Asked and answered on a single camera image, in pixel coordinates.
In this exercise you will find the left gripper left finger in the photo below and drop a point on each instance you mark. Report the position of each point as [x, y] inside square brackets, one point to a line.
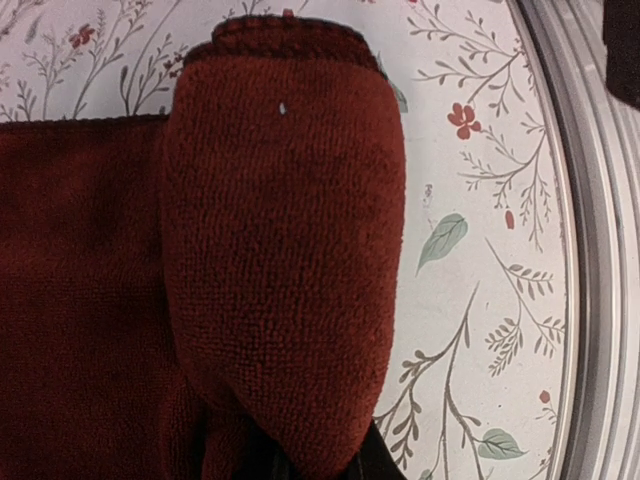
[266, 460]

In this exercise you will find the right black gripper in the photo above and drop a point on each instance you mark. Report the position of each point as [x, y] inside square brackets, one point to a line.
[621, 36]

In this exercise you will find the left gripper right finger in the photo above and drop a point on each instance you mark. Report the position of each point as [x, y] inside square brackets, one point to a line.
[373, 461]

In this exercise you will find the dark red towel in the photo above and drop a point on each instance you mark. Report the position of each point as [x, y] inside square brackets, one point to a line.
[174, 287]

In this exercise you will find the floral patterned table mat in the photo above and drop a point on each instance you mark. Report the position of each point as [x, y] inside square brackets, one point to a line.
[477, 375]

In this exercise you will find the front aluminium rail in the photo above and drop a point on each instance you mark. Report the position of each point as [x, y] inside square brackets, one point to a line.
[600, 148]

